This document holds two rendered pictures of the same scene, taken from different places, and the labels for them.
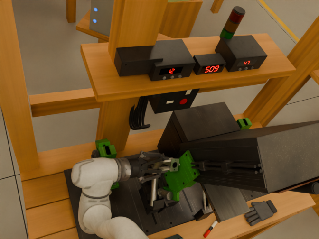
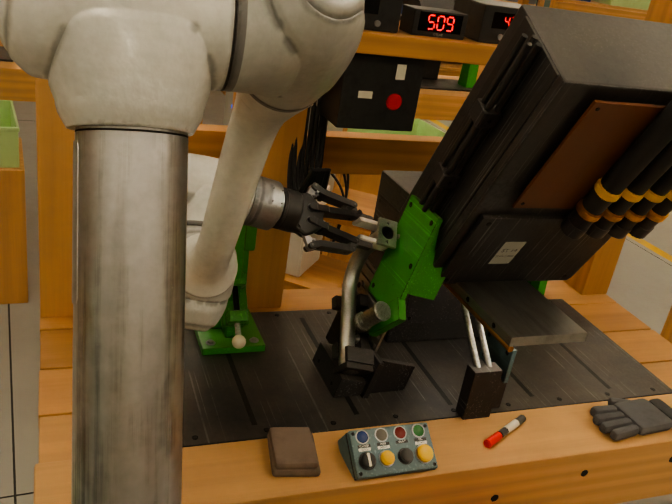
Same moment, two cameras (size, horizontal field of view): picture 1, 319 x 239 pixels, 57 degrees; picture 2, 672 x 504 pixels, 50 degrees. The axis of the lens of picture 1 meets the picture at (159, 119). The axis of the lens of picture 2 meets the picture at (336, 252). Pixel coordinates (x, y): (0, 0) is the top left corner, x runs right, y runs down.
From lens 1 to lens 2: 90 cm
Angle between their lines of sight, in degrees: 30
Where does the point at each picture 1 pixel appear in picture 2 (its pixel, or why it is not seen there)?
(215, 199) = (493, 309)
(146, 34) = not seen: outside the picture
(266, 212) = (650, 415)
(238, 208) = (555, 326)
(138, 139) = (314, 296)
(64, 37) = not seen: hidden behind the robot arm
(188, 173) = (419, 236)
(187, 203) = (436, 390)
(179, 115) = (395, 175)
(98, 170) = (211, 162)
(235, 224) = (570, 435)
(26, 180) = (52, 330)
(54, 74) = not seen: hidden behind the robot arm
